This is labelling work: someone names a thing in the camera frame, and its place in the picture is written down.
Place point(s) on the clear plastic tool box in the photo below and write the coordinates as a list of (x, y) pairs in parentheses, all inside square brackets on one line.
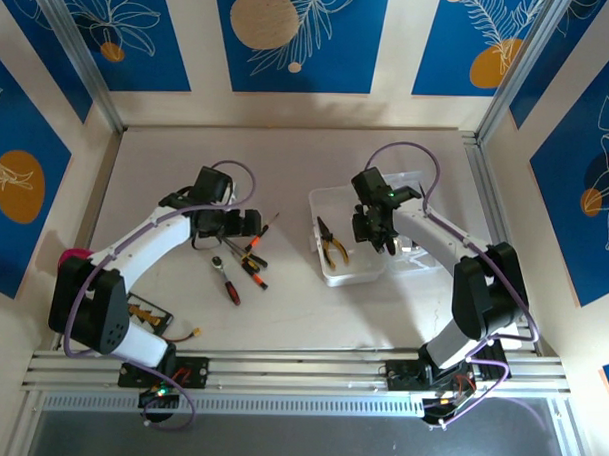
[(353, 277)]

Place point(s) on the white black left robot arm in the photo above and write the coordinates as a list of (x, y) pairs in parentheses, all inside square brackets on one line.
[(149, 237)]

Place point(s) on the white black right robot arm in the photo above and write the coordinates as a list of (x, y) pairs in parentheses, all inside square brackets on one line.
[(434, 232)]

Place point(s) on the black bit holder case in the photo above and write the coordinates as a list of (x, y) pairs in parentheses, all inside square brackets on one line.
[(149, 315)]

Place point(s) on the magenta dome white base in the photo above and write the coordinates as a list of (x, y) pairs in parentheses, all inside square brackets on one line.
[(73, 255)]

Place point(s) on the black aluminium extrusion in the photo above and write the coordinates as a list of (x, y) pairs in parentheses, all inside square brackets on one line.
[(492, 359)]

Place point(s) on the white flat plate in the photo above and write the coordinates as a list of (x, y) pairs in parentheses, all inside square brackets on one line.
[(523, 341)]

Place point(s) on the left controller board green light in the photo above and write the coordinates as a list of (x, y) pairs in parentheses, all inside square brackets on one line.
[(158, 395)]

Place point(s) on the aluminium side rail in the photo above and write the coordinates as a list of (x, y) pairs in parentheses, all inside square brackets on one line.
[(491, 194)]

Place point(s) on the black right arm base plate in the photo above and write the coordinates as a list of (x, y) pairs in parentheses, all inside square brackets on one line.
[(399, 376)]

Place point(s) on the aluminium front frame rails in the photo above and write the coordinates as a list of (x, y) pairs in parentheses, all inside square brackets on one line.
[(304, 368)]

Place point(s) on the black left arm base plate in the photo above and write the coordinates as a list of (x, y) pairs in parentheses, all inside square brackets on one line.
[(194, 371)]

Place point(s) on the aluminium corner post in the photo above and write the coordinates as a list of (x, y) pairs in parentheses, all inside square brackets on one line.
[(519, 70), (88, 70)]

